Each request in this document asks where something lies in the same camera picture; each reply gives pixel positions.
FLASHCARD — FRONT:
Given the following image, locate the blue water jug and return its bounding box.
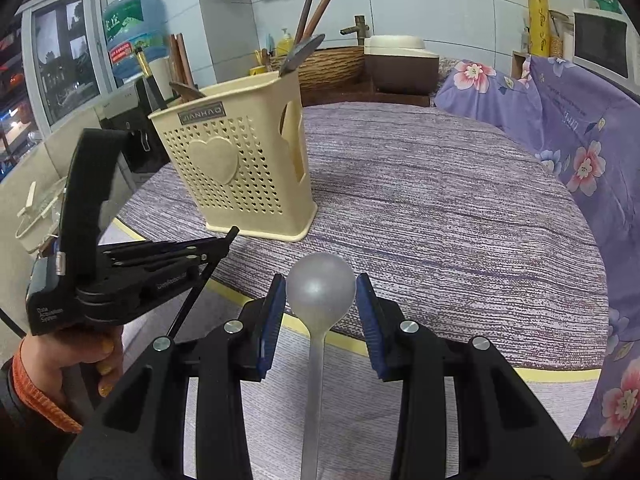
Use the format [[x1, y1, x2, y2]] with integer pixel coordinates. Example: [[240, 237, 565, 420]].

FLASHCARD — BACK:
[[102, 0, 168, 86]]

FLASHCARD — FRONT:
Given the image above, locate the cream perforated utensil holder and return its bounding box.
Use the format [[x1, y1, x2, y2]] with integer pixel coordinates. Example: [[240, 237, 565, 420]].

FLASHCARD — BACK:
[[148, 71, 318, 241]]

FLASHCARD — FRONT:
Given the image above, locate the purple floral cloth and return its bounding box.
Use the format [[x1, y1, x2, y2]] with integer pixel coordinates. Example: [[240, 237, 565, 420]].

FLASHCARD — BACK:
[[435, 55, 640, 441]]

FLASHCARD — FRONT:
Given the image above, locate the bronze faucet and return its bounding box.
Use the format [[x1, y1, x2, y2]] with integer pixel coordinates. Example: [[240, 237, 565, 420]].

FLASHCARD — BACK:
[[340, 15, 371, 48]]

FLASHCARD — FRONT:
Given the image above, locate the dark wooden side table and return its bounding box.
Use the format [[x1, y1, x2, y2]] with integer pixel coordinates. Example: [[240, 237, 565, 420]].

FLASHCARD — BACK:
[[300, 82, 431, 108]]

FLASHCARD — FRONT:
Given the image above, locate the person's left hand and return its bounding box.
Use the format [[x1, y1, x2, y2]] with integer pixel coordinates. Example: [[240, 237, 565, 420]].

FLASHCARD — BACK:
[[22, 324, 126, 422]]

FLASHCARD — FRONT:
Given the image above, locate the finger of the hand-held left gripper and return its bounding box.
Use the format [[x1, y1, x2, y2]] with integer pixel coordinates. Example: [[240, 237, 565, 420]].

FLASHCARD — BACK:
[[100, 236, 235, 262], [82, 246, 223, 292]]

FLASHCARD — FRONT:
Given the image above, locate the brown and cream container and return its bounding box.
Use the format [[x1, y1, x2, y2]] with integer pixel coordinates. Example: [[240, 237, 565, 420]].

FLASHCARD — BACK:
[[363, 35, 441, 95]]

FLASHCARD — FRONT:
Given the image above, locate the wicker basket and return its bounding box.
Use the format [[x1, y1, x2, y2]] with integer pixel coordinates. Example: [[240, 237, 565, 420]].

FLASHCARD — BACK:
[[270, 46, 366, 92]]

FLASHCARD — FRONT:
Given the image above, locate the reddish brown utensil handle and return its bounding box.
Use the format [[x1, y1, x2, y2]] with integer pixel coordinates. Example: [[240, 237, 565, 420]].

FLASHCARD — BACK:
[[300, 0, 343, 43]]

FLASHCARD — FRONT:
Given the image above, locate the steel spoon with brown handle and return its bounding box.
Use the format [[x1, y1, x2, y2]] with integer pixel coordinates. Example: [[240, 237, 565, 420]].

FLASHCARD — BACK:
[[278, 35, 326, 77]]

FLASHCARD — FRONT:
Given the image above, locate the water dispenser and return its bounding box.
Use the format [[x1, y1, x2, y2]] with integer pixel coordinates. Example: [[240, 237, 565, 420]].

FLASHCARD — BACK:
[[97, 80, 171, 176]]

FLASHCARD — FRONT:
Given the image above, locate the large steel spoon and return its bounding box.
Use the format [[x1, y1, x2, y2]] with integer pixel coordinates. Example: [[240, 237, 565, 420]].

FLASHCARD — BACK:
[[286, 253, 357, 480]]

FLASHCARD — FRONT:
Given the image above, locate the yellow roll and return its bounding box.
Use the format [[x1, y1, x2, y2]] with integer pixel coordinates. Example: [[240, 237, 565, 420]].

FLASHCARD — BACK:
[[527, 0, 552, 58]]

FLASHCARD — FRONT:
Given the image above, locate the grey-brown utensil handle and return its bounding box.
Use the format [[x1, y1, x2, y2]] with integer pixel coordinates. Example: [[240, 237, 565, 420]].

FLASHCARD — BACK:
[[292, 0, 322, 46]]

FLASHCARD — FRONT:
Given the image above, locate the window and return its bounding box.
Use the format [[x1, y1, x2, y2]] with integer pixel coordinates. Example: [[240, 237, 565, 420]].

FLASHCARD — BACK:
[[20, 0, 118, 136]]

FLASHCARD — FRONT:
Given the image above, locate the white microwave oven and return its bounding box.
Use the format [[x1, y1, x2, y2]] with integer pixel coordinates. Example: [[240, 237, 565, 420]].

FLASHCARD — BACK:
[[572, 8, 640, 81]]

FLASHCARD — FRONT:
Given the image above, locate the person's left forearm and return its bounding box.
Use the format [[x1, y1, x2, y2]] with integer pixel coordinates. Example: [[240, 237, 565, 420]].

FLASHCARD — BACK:
[[0, 345, 83, 480]]

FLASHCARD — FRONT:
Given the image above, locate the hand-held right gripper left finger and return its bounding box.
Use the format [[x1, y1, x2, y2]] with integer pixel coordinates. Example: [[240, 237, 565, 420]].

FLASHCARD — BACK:
[[60, 274, 287, 480]]

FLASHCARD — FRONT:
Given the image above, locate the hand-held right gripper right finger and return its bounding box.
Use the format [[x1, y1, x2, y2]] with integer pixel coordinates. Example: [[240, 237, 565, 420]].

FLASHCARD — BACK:
[[356, 274, 583, 480]]

